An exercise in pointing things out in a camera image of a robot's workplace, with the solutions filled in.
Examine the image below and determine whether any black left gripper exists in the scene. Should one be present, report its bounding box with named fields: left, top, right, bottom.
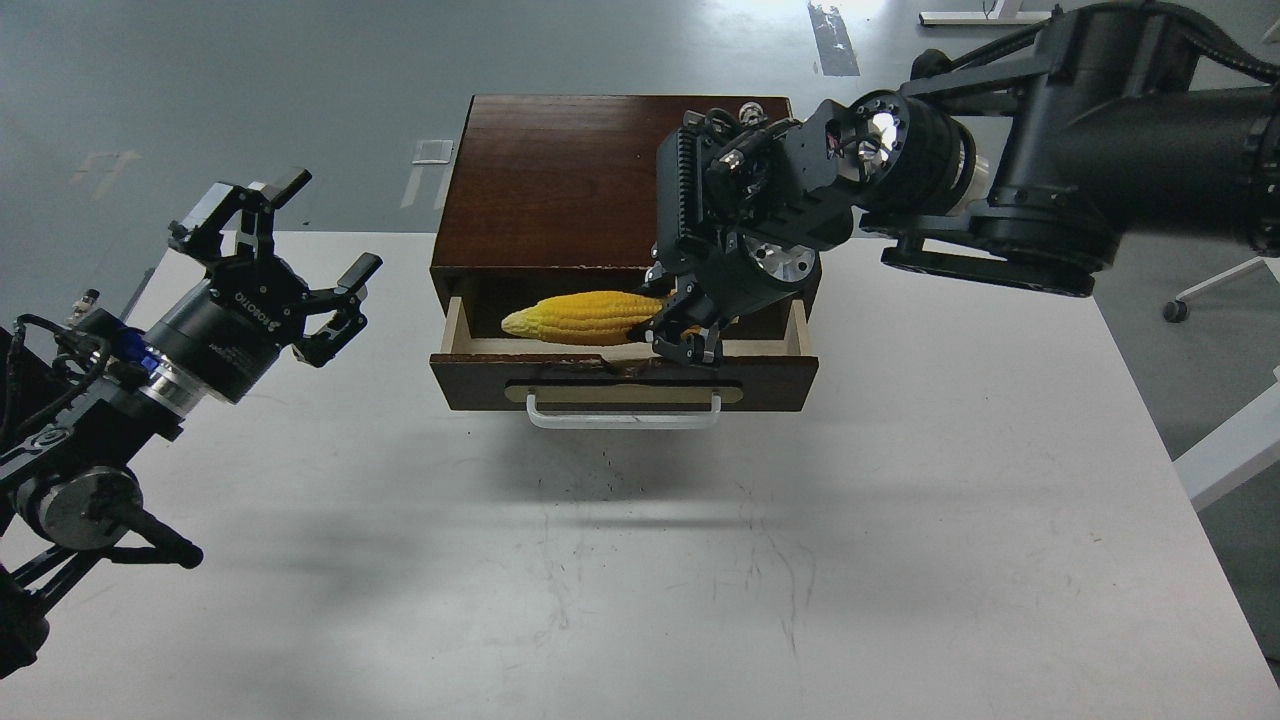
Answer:
left=143, top=168, right=383, bottom=404

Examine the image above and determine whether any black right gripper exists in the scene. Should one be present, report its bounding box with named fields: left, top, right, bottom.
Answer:
left=640, top=102, right=852, bottom=366

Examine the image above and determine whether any yellow toy corn cob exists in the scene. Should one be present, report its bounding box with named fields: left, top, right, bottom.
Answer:
left=500, top=290, right=666, bottom=346

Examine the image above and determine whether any wooden drawer with white handle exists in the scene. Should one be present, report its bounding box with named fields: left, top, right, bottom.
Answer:
left=429, top=297, right=819, bottom=429

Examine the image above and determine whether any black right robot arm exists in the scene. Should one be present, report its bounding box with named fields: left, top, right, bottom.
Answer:
left=627, top=1, right=1277, bottom=366

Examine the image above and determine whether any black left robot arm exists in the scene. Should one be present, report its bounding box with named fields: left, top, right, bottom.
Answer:
left=3, top=170, right=381, bottom=676

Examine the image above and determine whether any dark wooden drawer cabinet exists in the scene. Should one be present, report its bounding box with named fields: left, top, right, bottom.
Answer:
left=430, top=95, right=823, bottom=301

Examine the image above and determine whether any white table leg base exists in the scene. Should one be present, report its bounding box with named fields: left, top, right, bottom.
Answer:
left=918, top=1, right=1052, bottom=27

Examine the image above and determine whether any white side table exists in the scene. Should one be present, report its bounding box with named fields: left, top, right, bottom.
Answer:
left=1174, top=382, right=1279, bottom=512

